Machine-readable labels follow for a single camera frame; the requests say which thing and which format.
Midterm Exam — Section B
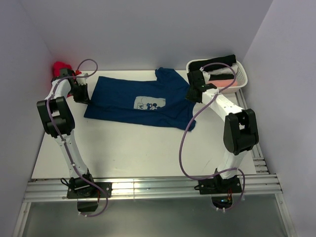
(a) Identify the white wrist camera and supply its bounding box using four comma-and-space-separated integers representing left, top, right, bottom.
199, 67, 210, 83
75, 70, 89, 85

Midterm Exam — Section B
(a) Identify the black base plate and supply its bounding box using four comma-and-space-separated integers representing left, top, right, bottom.
194, 176, 243, 195
66, 182, 112, 199

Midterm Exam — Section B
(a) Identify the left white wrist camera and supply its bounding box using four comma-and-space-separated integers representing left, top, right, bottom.
75, 70, 89, 85

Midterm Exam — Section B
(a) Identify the top black rolled shirt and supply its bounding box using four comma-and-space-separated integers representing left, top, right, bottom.
188, 54, 236, 72

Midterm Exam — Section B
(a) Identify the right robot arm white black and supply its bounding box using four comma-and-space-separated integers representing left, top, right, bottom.
186, 71, 259, 193

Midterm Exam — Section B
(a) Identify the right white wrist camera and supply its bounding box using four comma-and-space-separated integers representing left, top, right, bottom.
199, 67, 210, 83

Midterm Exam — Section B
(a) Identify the red t-shirt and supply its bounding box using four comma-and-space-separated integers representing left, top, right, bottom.
52, 61, 75, 98

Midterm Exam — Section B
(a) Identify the blue Mickey Mouse t-shirt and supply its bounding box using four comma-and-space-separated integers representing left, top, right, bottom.
84, 67, 196, 131

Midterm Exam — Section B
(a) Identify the aluminium rail frame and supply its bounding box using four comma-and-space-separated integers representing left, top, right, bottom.
13, 99, 296, 237

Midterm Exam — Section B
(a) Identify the white plastic basket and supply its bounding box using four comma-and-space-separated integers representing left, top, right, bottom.
186, 59, 248, 94

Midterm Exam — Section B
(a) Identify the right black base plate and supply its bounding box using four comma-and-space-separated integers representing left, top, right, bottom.
194, 176, 243, 195

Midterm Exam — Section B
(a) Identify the black rolled shirt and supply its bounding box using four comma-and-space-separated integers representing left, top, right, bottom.
209, 74, 234, 81
188, 54, 236, 72

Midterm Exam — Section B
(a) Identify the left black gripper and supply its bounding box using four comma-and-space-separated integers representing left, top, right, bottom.
69, 83, 91, 105

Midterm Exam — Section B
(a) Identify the white rolled shirt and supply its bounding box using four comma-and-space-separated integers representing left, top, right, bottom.
208, 63, 238, 75

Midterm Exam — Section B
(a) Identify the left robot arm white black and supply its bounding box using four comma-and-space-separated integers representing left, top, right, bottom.
37, 68, 96, 197

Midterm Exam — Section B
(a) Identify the pink rolled shirt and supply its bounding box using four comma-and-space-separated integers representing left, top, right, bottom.
207, 79, 238, 88

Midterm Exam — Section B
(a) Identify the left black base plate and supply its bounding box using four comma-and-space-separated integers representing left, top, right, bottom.
66, 182, 112, 199

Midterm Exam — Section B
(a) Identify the lower black rolled shirt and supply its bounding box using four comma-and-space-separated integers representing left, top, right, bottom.
209, 74, 234, 81

